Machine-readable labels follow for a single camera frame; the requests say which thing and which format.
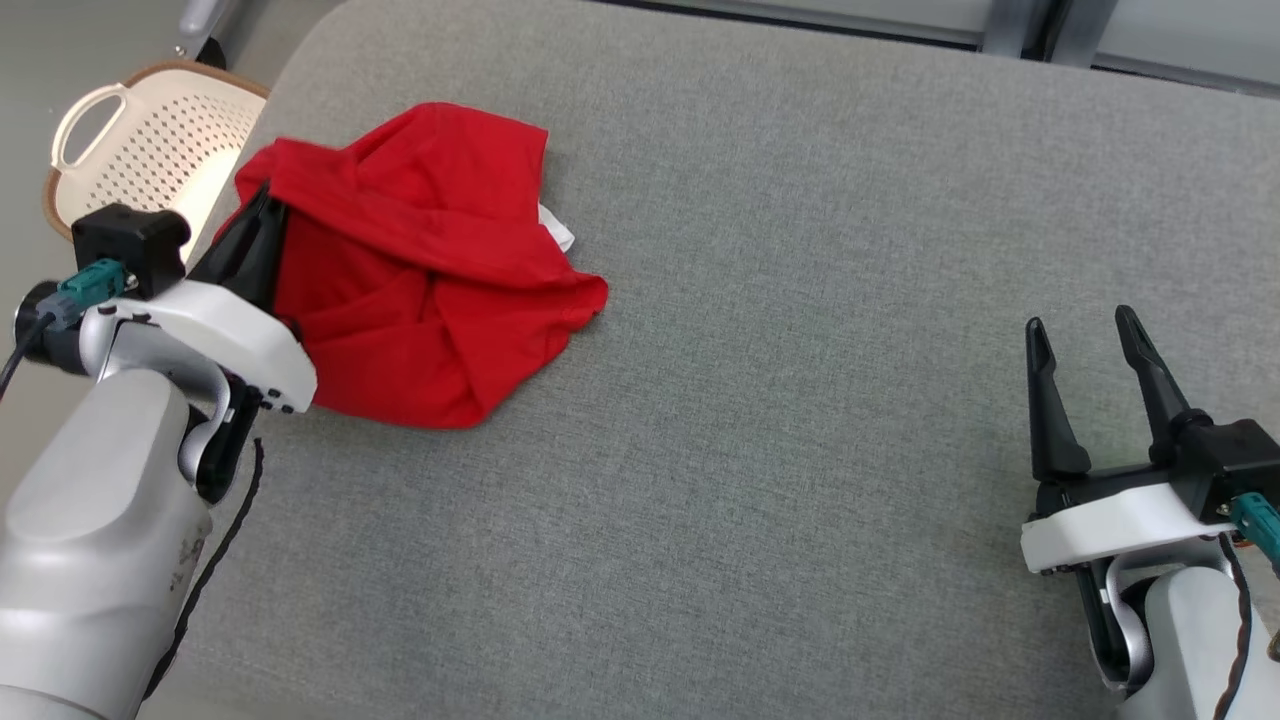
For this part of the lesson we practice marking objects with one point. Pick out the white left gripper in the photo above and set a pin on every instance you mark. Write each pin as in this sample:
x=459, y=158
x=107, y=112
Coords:
x=235, y=330

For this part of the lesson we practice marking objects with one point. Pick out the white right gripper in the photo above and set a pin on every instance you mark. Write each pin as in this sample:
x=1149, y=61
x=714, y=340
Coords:
x=1110, y=525

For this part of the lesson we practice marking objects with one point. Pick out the red basketball jersey white sleeves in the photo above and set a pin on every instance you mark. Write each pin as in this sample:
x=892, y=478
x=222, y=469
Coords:
x=430, y=330

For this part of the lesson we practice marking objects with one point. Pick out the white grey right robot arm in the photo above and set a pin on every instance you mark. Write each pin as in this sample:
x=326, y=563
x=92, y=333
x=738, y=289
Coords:
x=1190, y=640

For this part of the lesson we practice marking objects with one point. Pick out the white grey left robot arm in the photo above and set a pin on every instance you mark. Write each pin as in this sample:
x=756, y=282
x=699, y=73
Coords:
x=90, y=540

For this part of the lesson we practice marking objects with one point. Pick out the cream perforated laundry basket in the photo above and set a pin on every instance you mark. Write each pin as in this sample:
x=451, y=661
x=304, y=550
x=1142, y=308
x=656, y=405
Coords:
x=170, y=140

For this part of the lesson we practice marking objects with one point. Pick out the grey metal furniture leg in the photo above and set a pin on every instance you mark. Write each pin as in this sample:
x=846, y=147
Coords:
x=205, y=20

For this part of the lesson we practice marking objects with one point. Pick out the grey fabric sofa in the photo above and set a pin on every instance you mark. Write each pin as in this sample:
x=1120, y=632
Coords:
x=750, y=400

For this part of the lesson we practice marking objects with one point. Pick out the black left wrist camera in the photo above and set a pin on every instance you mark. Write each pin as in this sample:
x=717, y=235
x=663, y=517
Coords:
x=130, y=245

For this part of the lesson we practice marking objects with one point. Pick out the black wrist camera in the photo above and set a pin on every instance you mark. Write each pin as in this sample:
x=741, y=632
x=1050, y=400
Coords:
x=1235, y=460
x=130, y=245

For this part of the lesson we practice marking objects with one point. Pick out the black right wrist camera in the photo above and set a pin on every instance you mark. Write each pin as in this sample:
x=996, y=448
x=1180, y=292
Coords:
x=1235, y=460

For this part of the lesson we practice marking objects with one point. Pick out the grey round partition post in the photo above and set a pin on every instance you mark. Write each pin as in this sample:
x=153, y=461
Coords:
x=1085, y=30
x=1012, y=25

